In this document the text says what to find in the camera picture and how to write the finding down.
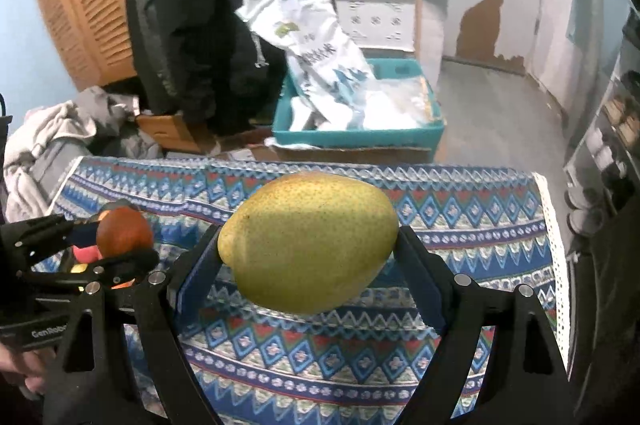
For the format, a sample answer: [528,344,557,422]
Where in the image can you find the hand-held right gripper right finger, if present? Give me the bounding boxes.
[395,224,573,425]

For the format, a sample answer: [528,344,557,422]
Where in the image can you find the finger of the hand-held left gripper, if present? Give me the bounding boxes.
[0,201,141,273]
[17,248,161,292]

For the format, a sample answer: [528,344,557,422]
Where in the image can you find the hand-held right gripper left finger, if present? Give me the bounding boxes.
[42,224,223,425]

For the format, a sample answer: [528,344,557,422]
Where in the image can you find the dark red apple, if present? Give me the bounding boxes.
[96,206,155,262]

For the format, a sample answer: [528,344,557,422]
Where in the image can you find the person's left hand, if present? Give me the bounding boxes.
[0,345,53,398]

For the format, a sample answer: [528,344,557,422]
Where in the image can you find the blue patterned tablecloth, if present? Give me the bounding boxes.
[47,156,573,425]

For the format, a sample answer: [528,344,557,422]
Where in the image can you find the grey clothes pile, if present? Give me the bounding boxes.
[2,86,163,223]

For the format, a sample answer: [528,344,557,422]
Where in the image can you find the cardboard box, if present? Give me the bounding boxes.
[136,112,273,156]

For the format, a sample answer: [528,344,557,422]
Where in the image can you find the teal box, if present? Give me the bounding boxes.
[271,57,447,152]

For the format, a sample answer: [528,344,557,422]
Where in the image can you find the white cup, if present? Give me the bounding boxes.
[569,208,605,236]

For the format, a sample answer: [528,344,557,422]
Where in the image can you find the clear plastic bag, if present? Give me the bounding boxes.
[362,77,436,130]

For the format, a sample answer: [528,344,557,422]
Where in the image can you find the white printed bag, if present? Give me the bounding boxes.
[235,0,381,133]

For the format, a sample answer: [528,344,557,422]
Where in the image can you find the dark jacket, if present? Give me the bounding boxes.
[124,0,311,136]

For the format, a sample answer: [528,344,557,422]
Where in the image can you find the white plastic crate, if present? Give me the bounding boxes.
[331,0,417,53]

